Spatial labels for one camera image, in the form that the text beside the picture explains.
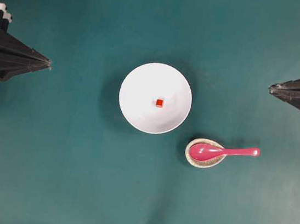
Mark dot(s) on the pink plastic spoon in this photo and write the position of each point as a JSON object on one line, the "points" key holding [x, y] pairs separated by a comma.
{"points": [[204, 152]]}

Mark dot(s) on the small red block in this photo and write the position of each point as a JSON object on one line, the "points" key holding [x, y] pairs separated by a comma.
{"points": [[159, 103]]}

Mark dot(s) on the white round bowl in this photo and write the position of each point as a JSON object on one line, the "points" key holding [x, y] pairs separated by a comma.
{"points": [[143, 86]]}

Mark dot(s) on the speckled egg-shaped spoon rest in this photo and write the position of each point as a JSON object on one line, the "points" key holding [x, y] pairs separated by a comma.
{"points": [[202, 164]]}

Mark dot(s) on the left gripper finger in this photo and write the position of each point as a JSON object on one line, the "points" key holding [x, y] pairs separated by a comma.
{"points": [[11, 66], [12, 45]]}

